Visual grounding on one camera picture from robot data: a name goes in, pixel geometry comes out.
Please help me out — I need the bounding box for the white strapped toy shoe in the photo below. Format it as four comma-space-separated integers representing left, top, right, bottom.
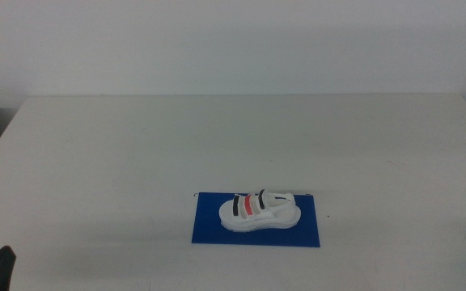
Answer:
218, 188, 301, 234

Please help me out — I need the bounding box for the blue rectangular mat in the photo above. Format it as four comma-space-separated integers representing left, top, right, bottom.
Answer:
191, 192, 321, 248

